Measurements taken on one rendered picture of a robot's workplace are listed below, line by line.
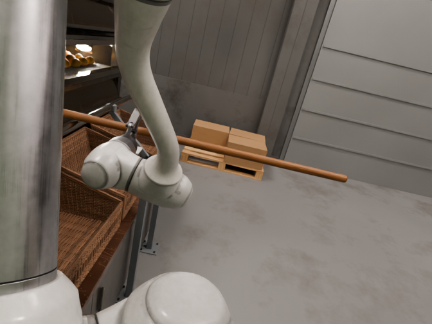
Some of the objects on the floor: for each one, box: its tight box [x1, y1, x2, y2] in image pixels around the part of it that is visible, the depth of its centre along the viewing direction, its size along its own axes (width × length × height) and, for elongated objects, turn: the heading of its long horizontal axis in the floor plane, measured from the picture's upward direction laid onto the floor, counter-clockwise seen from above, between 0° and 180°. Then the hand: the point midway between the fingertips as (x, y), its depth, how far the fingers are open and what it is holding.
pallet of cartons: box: [180, 119, 267, 181], centre depth 428 cm, size 113×77×42 cm
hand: (140, 131), depth 113 cm, fingers open, 13 cm apart
